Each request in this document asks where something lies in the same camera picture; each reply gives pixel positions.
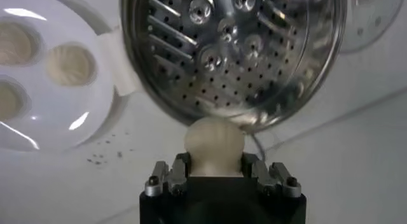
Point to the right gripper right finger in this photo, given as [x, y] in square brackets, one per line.
[270, 180]

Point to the white round plate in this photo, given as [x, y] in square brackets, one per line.
[63, 117]

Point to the white steamed baozi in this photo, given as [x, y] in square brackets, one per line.
[16, 44]
[71, 64]
[9, 101]
[214, 145]

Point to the stainless steel steamer basket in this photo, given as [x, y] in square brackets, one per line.
[229, 69]

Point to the glass pot lid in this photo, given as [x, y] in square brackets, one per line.
[369, 21]

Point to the white work table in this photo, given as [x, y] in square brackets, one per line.
[143, 126]

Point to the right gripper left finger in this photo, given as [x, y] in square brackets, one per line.
[168, 180]

